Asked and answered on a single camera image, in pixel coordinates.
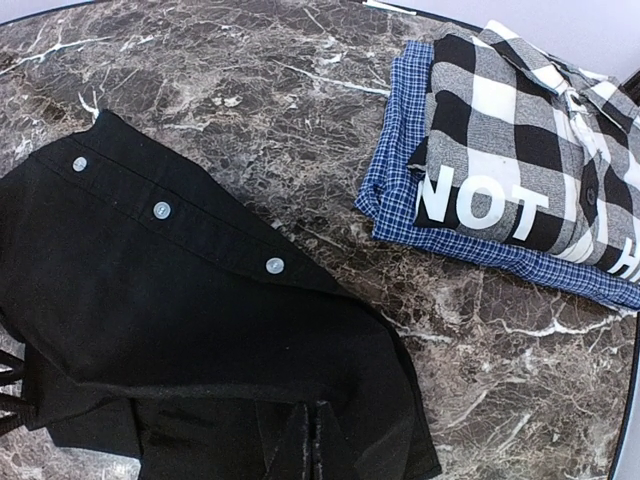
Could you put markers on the black long sleeve shirt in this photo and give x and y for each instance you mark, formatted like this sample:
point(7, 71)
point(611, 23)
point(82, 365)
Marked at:
point(164, 321)

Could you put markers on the blue checked folded shirt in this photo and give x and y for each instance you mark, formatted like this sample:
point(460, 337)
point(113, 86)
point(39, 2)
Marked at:
point(387, 195)

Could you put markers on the black white plaid shirt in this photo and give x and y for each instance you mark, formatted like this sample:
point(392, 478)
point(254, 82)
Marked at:
point(525, 149)

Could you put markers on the black curved table rail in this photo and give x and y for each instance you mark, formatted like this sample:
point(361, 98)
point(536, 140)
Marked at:
point(626, 461)

